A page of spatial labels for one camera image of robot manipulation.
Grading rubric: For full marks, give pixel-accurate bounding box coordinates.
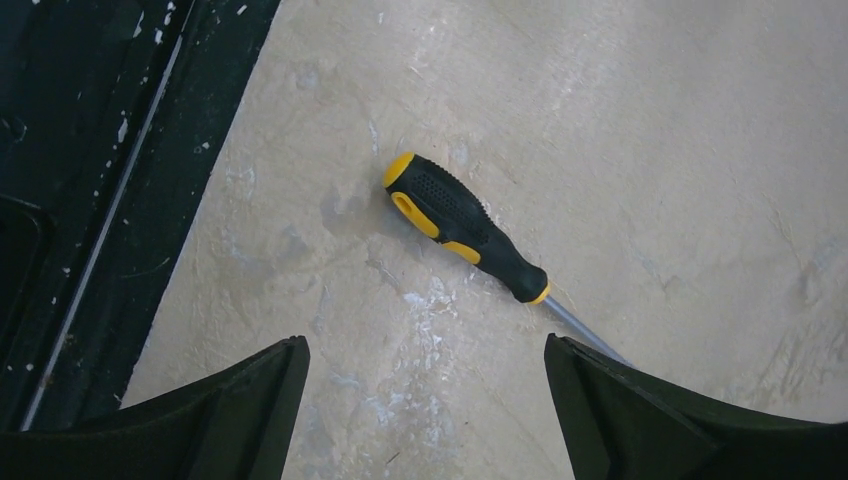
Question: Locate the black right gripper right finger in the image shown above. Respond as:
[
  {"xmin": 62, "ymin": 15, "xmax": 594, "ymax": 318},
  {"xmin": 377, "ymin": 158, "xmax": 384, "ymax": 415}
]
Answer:
[{"xmin": 544, "ymin": 334, "xmax": 847, "ymax": 479}]

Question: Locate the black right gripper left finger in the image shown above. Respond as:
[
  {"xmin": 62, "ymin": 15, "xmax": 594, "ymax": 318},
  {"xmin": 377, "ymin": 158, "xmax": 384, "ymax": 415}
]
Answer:
[{"xmin": 1, "ymin": 336, "xmax": 310, "ymax": 479}]

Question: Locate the yellow black screwdriver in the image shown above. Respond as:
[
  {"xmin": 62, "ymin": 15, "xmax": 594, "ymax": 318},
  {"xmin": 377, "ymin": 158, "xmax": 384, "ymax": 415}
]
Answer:
[{"xmin": 382, "ymin": 152, "xmax": 626, "ymax": 363}]

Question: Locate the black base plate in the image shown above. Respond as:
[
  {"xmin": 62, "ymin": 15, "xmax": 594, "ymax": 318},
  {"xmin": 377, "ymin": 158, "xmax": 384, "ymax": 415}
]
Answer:
[{"xmin": 1, "ymin": 0, "xmax": 278, "ymax": 432}]

